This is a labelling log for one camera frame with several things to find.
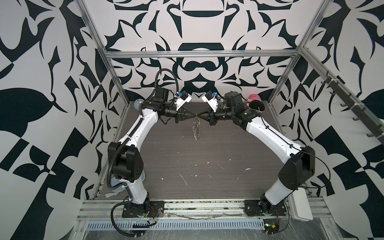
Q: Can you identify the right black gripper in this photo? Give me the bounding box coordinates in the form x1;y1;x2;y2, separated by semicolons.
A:
197;105;236;126

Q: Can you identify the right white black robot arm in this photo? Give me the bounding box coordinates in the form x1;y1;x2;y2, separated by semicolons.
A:
198;92;316;213

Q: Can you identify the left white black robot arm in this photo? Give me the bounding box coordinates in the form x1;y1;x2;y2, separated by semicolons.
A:
106;88;192;209

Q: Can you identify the pink black-haired doll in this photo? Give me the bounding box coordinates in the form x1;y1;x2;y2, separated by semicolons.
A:
247;94;266;113

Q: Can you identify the light blue pad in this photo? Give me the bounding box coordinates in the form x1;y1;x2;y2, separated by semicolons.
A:
105;171;146;199

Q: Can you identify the white box device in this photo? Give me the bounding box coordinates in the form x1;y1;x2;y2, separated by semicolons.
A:
288;188;314;222

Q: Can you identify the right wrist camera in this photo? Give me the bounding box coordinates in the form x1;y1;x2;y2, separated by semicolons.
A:
202;91;219;113

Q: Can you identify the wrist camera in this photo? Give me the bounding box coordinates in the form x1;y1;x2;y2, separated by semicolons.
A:
175;91;192;111
202;91;219;113

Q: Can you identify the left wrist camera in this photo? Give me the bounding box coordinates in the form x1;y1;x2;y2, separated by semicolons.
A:
175;91;192;111

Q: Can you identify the black corrugated cable conduit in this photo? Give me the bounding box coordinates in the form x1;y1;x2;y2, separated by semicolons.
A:
106;68;180;238

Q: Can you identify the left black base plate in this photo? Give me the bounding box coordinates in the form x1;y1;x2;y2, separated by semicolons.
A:
122;201;165;218

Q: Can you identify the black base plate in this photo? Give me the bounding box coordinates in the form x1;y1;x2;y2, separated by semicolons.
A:
122;201;165;218
244;199;287;217

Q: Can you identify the aluminium frame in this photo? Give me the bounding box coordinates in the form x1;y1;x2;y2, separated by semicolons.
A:
74;0;384;145

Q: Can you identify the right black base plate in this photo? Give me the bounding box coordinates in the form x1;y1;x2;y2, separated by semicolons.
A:
244;199;287;217

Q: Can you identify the white ventilated cable duct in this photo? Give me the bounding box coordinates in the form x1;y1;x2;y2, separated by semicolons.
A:
86;219;265;231

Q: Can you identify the wall hook rail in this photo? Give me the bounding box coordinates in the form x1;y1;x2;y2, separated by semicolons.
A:
320;72;384;144

